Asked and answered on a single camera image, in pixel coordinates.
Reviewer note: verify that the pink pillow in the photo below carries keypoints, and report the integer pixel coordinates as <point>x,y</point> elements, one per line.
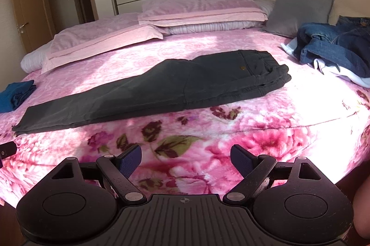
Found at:
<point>202,7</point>
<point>98,38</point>

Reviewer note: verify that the grey cushion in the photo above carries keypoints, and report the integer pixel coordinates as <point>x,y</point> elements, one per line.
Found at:
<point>300,13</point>

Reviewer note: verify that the blue jeans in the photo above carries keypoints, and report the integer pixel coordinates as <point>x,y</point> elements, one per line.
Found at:
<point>335,46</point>

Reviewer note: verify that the pink floral blanket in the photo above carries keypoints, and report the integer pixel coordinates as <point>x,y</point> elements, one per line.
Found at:
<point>289,118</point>

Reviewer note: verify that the blue folded cloth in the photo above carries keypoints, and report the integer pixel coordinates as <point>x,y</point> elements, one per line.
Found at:
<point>14,95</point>

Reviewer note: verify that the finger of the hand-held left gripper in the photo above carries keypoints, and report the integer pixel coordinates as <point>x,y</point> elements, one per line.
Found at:
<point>7,150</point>

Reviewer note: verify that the person's leg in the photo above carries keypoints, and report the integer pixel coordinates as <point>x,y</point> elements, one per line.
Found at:
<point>362,211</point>

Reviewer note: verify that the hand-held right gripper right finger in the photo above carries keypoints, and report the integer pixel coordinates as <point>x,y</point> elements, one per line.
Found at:
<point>241,160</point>

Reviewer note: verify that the black pants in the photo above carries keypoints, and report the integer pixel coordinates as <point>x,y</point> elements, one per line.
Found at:
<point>173,87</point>

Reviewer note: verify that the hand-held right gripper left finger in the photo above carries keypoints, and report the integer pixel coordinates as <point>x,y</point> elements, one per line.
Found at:
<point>131,160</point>

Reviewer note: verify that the white striped pillow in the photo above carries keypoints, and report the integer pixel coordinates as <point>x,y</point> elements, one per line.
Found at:
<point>214,26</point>

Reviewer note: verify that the white garment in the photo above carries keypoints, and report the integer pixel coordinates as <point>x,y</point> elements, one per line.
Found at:
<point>341,74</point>

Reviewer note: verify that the wooden door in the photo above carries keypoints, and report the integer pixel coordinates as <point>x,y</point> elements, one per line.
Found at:
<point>30,3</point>

